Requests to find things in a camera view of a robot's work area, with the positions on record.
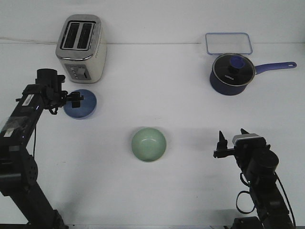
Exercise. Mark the glass pot lid blue knob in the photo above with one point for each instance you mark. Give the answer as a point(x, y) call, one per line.
point(233, 69)

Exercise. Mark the clear blue-rimmed container lid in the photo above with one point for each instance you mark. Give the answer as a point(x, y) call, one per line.
point(218, 43)

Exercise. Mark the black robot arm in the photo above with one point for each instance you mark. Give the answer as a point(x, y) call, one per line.
point(18, 169)
point(258, 164)

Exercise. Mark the green bowl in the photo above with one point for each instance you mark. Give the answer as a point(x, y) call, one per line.
point(148, 144)

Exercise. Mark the blue bowl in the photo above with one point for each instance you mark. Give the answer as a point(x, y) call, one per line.
point(87, 105)

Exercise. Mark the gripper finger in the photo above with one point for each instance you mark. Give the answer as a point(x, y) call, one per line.
point(244, 132)

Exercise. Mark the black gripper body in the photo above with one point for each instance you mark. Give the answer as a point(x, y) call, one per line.
point(240, 152)
point(59, 99)

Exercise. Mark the blue saucepan with handle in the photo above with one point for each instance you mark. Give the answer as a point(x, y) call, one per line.
point(235, 90)

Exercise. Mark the silver two-slot toaster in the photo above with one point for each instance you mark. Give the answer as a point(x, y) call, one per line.
point(82, 48)

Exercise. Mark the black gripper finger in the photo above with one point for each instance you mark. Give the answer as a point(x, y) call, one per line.
point(222, 143)
point(76, 99)

